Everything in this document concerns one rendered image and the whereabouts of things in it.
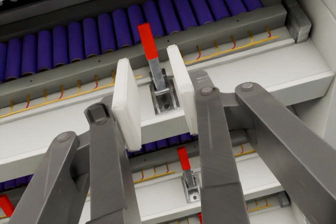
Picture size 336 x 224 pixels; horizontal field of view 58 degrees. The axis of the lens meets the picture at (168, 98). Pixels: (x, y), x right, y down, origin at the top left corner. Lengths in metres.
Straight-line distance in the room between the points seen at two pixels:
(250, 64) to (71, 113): 0.21
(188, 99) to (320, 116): 0.29
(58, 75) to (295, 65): 0.26
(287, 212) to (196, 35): 0.45
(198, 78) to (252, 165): 0.34
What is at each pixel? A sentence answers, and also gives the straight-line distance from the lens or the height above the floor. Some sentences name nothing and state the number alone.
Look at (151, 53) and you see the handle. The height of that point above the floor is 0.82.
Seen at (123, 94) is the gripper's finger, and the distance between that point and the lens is 0.16.
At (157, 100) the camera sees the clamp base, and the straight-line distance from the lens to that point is 0.33.
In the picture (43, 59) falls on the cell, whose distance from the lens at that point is 0.40.
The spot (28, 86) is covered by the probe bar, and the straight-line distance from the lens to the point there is 0.38.
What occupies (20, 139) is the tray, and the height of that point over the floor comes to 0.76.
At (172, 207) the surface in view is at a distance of 0.49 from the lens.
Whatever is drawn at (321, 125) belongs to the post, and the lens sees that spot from 0.43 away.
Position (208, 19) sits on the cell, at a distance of 0.37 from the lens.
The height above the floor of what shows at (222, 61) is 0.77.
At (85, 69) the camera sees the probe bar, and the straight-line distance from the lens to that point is 0.36.
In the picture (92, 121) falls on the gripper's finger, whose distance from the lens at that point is 0.16.
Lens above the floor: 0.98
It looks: 42 degrees down
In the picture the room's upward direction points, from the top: 17 degrees counter-clockwise
